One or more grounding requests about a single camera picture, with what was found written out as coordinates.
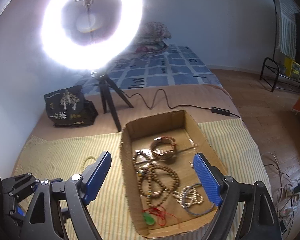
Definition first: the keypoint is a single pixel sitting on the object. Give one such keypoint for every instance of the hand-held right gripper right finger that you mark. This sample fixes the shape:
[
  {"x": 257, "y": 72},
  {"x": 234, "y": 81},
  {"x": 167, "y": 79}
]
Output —
[{"x": 207, "y": 180}]

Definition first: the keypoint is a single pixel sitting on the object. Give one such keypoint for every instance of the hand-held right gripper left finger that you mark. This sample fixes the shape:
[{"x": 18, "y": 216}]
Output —
[{"x": 97, "y": 177}]

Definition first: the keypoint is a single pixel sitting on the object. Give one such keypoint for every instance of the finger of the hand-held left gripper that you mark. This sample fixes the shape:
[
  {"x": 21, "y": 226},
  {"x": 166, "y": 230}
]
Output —
[
  {"x": 20, "y": 183},
  {"x": 18, "y": 211}
]

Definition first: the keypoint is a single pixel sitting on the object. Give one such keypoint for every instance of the thin black bangle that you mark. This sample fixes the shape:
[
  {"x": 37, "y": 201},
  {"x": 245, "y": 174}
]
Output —
[{"x": 198, "y": 214}]

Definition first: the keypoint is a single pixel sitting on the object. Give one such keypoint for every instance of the cardboard box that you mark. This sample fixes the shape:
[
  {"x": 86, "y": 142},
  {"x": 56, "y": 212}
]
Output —
[{"x": 182, "y": 122}]

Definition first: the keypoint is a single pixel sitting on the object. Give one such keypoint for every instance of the yellow striped cloth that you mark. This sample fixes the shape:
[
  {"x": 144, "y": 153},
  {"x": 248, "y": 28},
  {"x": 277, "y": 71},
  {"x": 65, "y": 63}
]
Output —
[{"x": 65, "y": 150}]

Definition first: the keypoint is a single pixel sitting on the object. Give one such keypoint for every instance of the black printed snack bag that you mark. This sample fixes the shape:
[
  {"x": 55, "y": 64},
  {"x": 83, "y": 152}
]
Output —
[{"x": 67, "y": 105}]

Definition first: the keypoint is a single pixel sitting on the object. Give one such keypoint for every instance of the tan blanket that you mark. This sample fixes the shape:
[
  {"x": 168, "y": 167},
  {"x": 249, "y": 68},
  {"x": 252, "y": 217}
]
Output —
[{"x": 190, "y": 97}]

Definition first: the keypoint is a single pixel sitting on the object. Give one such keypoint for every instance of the black mini tripod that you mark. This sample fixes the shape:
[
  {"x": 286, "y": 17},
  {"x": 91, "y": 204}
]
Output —
[{"x": 107, "y": 92}]

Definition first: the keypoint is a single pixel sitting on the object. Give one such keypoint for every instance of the white power strip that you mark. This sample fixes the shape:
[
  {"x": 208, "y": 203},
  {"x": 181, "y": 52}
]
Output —
[{"x": 288, "y": 211}]

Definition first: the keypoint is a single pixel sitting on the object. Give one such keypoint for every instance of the black power adapter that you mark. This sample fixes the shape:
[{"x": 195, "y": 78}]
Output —
[{"x": 298, "y": 188}]

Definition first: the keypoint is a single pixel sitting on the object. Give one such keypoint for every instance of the blue checked bed sheet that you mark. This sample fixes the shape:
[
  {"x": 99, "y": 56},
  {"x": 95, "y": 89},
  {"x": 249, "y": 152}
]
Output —
[{"x": 165, "y": 67}]

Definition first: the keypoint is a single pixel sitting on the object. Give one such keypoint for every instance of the black metal clothes rack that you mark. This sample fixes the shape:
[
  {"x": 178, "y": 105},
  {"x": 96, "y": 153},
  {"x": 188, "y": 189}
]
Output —
[{"x": 271, "y": 59}]

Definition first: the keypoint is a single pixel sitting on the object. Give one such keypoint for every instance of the yellow box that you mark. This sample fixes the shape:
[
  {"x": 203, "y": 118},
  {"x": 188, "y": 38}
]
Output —
[{"x": 293, "y": 67}]

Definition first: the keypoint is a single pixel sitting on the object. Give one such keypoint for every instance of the folded floral quilt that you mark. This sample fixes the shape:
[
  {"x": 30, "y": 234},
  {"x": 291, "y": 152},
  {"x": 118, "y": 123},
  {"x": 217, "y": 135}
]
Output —
[{"x": 155, "y": 35}]

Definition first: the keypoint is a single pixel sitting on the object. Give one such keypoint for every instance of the striped hanging towel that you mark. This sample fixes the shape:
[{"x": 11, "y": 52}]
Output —
[{"x": 286, "y": 25}]

